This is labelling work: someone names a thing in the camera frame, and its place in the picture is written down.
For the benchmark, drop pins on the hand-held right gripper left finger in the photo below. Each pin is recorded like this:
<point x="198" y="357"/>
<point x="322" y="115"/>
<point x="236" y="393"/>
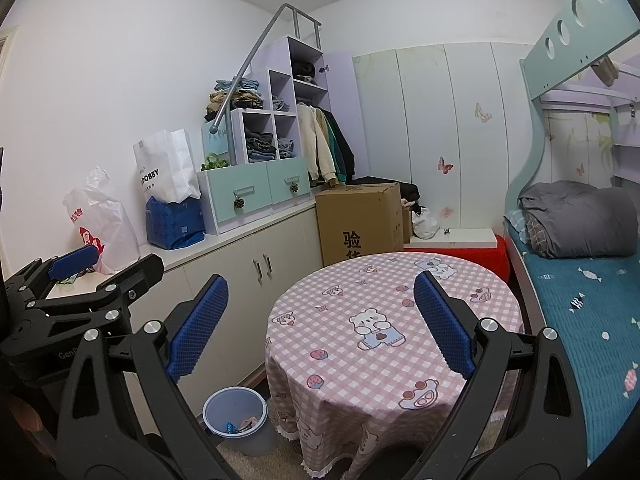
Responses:
<point x="197" y="330"/>

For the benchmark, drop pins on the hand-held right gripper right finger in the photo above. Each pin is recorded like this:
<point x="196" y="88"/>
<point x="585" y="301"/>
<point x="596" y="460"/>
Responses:
<point x="445" y="327"/>

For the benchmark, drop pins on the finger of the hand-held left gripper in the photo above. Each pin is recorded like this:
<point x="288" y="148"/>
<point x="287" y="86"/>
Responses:
<point x="130" y="282"/>
<point x="75" y="261"/>

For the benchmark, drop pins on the blue trash bin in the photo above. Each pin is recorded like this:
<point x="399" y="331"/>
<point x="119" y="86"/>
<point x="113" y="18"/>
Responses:
<point x="250" y="442"/>

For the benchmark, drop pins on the person's left hand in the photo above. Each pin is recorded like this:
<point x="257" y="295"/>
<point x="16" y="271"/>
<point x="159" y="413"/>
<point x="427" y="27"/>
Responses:
<point x="25" y="415"/>

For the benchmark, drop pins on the white plastic bag red print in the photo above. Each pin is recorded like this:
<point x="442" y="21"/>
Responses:
<point x="110" y="225"/>

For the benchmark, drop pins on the white low cabinet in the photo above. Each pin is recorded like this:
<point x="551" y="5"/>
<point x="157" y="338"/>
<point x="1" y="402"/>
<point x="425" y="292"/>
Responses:
<point x="220" y="270"/>

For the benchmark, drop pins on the round table pink checked tablecloth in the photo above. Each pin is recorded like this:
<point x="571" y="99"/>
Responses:
<point x="380" y="280"/>

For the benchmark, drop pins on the red storage box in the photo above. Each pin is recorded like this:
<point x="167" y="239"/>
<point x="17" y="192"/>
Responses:
<point x="497" y="260"/>

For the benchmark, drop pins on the white board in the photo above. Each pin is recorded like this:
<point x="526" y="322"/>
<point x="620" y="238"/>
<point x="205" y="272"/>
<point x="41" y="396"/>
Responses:
<point x="465" y="237"/>

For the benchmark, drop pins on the small white plastic bag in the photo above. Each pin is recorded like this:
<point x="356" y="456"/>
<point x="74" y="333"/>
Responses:
<point x="425" y="225"/>

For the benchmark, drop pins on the pink flower sticker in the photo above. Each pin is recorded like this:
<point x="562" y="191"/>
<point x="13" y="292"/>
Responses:
<point x="446" y="211"/>

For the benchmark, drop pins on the white paper bag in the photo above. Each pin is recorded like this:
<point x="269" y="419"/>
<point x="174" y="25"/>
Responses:
<point x="165" y="170"/>

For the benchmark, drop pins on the checked pillow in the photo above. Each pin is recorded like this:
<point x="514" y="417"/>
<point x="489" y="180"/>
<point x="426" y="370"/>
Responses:
<point x="516" y="227"/>

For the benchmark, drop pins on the black clothes pile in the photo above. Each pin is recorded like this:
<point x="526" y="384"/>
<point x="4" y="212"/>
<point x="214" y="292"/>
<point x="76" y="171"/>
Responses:
<point x="410" y="192"/>

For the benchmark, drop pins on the large cardboard box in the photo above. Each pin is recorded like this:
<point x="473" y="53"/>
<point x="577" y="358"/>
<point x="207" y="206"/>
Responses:
<point x="357" y="215"/>

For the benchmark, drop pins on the teal candy print bedsheet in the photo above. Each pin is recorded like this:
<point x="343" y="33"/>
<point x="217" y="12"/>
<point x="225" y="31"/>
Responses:
<point x="590" y="320"/>

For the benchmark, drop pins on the mint green drawer unit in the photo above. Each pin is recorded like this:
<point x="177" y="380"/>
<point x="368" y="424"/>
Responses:
<point x="235" y="180"/>

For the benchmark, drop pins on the green plant ornament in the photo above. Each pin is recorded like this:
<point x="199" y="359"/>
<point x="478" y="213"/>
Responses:
<point x="215" y="162"/>

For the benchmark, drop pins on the pink butterfly sticker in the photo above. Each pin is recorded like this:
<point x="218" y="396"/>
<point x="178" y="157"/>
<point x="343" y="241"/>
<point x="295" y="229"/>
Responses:
<point x="445" y="165"/>

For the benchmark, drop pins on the grey duvet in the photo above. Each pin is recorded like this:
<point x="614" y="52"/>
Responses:
<point x="575" y="220"/>

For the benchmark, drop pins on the dark folded clothes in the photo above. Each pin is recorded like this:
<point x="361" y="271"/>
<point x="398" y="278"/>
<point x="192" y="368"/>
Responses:
<point x="260" y="144"/>

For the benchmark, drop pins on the blue folded jeans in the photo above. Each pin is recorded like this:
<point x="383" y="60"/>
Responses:
<point x="286" y="149"/>

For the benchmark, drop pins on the black hanging jacket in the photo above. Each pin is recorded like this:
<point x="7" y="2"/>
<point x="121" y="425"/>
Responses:
<point x="345" y="152"/>

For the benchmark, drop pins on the green hanging jacket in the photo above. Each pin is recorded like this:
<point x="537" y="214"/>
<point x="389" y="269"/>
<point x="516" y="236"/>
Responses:
<point x="332" y="150"/>

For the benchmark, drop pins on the stack of folded clothes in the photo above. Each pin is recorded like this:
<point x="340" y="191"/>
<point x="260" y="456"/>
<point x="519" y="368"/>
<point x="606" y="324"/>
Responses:
<point x="235" y="97"/>

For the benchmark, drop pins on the cream hanging jacket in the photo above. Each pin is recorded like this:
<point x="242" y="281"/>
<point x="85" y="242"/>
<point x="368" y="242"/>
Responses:
<point x="311" y="145"/>

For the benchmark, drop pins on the white butterfly sticker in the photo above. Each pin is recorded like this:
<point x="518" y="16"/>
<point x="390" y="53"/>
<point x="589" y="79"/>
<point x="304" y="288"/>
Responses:
<point x="483" y="113"/>

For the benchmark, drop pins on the white panelled wardrobe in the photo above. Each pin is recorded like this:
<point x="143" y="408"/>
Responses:
<point x="425" y="110"/>

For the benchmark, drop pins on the black folded clothes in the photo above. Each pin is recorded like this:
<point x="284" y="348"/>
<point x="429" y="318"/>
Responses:
<point x="303" y="72"/>

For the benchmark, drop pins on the mint green bunk bed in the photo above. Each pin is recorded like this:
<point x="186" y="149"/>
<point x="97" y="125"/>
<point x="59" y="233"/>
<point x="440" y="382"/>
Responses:
<point x="565" y="50"/>

